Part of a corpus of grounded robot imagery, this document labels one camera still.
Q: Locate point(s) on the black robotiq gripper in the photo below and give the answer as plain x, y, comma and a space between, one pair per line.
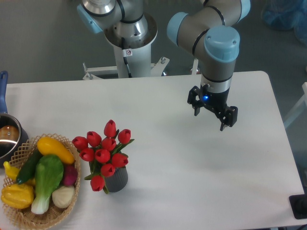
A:
216, 102

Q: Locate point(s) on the red tulip bouquet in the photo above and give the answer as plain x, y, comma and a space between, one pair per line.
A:
104, 154

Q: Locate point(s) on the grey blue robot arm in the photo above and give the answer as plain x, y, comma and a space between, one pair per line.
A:
208, 35

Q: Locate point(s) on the dark grey ribbed vase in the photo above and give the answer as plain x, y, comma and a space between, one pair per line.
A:
117, 181

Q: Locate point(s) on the blue plastic bag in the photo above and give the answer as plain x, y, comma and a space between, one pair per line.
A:
286, 15

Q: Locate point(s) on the black device at table edge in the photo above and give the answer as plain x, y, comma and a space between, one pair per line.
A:
299, 206

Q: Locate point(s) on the yellow squash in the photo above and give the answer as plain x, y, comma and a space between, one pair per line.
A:
48, 145

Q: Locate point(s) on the white garlic bulb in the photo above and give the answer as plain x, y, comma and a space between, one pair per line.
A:
62, 197

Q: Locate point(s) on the green bok choy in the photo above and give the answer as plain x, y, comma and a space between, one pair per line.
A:
48, 175

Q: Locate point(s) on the green cucumber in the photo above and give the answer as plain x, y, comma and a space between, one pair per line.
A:
27, 171

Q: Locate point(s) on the small yellow gourd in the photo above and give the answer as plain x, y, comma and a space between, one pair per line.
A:
12, 173

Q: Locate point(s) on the yellow bell pepper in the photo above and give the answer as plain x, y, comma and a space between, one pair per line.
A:
18, 196

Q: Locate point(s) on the woven wicker basket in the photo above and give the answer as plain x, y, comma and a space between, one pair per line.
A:
24, 219

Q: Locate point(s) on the white frame at right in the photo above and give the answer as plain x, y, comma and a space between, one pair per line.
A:
297, 109

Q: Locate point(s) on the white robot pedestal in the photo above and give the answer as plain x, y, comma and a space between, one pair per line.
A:
132, 45

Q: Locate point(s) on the blue handled saucepan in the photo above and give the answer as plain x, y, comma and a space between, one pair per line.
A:
12, 134

